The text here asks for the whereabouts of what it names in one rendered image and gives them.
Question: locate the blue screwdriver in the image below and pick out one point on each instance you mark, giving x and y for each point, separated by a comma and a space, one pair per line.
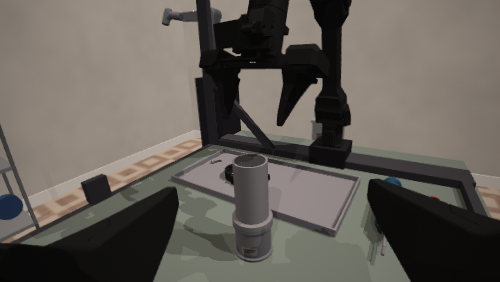
397, 182

